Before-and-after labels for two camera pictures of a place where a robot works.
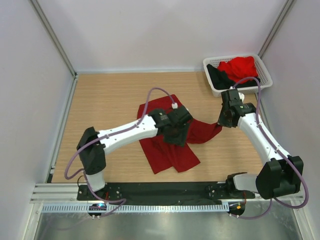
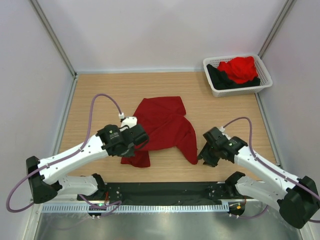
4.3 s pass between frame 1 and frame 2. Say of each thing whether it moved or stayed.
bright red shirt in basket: stayed
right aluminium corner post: stayed
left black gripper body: moved
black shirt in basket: stayed
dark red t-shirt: moved
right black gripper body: moved
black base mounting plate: stayed
